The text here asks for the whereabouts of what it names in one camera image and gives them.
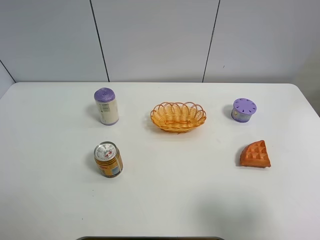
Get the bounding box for purple lidded round container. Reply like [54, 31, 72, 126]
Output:
[230, 98, 257, 123]

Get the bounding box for orange woven wicker basket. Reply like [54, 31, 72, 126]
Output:
[150, 101, 207, 133]

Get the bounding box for orange waffle slice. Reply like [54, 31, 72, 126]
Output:
[235, 140, 271, 169]

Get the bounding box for gold beverage can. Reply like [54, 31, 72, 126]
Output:
[93, 141, 124, 178]

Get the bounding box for purple white cylindrical roll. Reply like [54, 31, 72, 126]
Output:
[94, 87, 119, 126]

